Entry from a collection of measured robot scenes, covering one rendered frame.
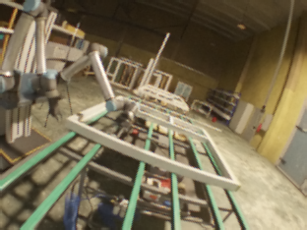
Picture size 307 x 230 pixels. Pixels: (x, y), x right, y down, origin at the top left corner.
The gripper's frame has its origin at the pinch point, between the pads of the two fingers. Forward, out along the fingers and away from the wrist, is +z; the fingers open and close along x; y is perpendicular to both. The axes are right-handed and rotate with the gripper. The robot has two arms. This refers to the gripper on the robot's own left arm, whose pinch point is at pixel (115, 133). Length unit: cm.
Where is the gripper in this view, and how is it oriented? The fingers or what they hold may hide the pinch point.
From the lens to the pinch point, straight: 126.1
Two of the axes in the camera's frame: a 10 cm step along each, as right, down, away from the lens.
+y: -1.5, 6.2, 7.7
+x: -9.0, -4.0, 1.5
